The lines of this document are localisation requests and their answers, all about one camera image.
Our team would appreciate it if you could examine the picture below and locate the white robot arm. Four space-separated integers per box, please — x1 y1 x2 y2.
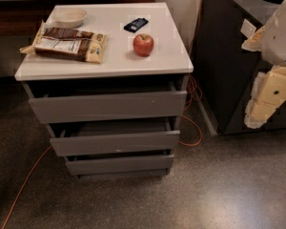
241 0 286 129

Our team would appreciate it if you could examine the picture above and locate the white bowl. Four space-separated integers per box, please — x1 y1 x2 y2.
53 9 87 29

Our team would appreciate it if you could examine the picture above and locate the grey drawer cabinet white top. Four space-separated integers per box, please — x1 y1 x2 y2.
15 3 194 178

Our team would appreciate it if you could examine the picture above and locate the red apple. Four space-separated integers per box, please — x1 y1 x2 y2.
133 33 154 57

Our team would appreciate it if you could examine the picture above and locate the orange extension cable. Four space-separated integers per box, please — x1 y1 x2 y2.
0 0 214 229

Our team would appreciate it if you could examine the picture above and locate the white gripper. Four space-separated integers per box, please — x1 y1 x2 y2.
241 0 286 129

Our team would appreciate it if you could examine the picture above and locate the dark grey trash bin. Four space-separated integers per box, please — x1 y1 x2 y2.
191 0 277 135

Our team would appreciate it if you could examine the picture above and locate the brown chip bag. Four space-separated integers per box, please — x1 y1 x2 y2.
20 23 108 64

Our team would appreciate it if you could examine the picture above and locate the grey middle drawer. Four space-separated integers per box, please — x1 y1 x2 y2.
51 117 180 156

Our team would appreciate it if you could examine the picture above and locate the grey drawer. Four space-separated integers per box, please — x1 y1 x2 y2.
65 150 174 176
29 83 186 124
51 117 180 156

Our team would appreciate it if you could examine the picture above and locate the grey bottom drawer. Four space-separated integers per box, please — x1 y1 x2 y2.
65 150 174 176

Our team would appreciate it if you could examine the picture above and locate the grey top drawer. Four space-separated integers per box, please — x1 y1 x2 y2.
29 83 186 124

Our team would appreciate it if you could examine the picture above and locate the blue snack packet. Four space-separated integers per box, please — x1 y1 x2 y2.
124 18 149 33

